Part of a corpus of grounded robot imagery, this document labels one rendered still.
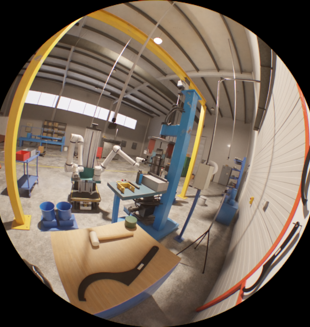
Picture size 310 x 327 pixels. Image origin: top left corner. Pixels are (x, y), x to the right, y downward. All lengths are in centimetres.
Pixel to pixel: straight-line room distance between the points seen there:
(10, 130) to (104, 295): 195
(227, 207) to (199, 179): 199
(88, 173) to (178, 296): 268
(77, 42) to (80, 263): 657
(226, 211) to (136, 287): 329
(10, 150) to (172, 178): 257
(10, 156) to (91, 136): 169
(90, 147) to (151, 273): 238
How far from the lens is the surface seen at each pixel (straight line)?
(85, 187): 280
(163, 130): 217
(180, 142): 185
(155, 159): 212
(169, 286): 180
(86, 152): 256
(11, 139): 198
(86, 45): 633
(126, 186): 143
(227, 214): 368
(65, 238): 87
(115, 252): 80
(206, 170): 180
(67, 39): 653
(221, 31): 604
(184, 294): 183
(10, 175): 210
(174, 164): 184
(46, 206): 238
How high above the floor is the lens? 159
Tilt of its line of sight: 6 degrees down
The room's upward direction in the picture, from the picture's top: 14 degrees clockwise
